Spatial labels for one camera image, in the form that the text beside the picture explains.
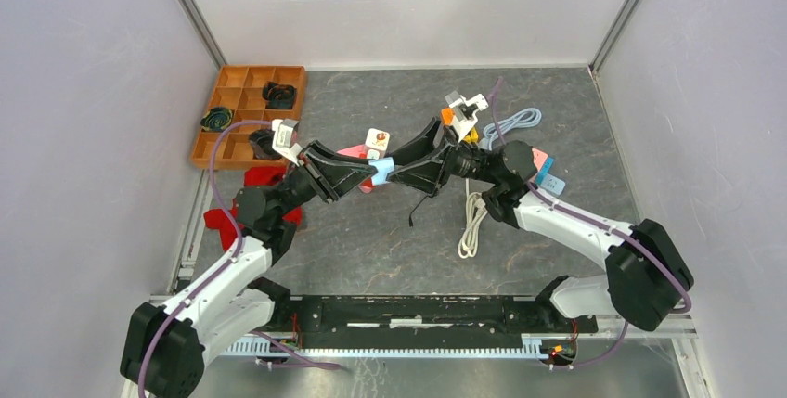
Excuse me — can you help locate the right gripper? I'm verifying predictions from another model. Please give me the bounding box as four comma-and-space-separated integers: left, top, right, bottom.
383, 117, 502, 197

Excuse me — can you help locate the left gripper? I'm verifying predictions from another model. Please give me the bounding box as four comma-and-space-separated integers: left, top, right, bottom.
275, 139, 379, 220

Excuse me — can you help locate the pink triangular power strip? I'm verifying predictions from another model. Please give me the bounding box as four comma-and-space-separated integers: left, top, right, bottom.
338, 145, 373, 194

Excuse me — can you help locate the small light blue cube socket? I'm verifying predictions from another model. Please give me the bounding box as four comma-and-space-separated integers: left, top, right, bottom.
368, 157, 395, 186

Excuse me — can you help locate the white tiger cube socket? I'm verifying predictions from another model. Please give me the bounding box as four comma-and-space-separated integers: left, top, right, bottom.
362, 128, 391, 160

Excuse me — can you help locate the black charger with cable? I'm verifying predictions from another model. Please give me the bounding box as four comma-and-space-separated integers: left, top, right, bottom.
407, 193, 434, 228

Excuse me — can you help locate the blue plug adapter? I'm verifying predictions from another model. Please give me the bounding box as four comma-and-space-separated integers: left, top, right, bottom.
535, 157, 554, 185

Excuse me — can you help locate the yellow cube socket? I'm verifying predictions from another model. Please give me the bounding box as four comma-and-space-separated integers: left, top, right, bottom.
463, 128, 480, 144

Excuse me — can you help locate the pink cube socket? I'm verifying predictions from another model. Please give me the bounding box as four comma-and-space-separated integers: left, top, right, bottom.
532, 148, 548, 173

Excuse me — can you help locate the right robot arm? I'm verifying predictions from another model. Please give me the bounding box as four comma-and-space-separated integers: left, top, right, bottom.
386, 119, 694, 331

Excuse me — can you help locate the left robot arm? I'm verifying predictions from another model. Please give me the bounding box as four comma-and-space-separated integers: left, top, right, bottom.
120, 142, 379, 397

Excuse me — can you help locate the orange power strip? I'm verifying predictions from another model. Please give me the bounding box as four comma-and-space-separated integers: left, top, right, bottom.
440, 107, 455, 126

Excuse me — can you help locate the black coiled item bottom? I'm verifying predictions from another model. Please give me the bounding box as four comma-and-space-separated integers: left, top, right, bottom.
248, 129, 281, 160

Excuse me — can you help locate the black coiled item top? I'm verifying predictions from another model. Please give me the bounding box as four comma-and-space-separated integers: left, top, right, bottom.
262, 81, 297, 110

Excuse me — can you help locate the wooden compartment tray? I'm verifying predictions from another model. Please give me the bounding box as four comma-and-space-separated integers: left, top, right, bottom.
190, 65, 308, 171

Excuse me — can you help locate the red cloth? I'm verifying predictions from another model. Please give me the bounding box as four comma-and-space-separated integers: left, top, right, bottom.
203, 166, 303, 252

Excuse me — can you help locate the black green coiled item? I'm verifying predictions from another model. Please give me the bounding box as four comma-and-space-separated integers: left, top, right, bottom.
200, 106, 235, 133

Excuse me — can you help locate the light blue power strip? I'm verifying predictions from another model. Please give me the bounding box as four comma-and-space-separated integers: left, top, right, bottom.
535, 173, 566, 196

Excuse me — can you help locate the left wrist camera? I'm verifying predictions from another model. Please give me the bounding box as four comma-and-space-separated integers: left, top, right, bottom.
271, 119, 303, 166

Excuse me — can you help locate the white power cord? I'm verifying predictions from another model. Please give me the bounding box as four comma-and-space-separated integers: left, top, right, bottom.
458, 178, 491, 260

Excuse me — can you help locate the light blue cord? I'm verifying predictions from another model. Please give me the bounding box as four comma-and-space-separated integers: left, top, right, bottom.
479, 107, 544, 150

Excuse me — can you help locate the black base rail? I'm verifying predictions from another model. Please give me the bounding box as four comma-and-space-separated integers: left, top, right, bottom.
258, 295, 599, 351

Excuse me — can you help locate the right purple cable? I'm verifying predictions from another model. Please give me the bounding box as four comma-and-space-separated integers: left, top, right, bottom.
488, 77, 693, 372

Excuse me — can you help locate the purple cable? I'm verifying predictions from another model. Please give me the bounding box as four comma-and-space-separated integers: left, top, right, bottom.
488, 77, 693, 372
135, 120, 342, 398

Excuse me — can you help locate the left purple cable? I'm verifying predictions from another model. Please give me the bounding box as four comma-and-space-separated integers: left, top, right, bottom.
135, 120, 342, 398

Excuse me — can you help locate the white cable duct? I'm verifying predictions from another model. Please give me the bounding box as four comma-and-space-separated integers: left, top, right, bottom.
222, 336, 548, 360

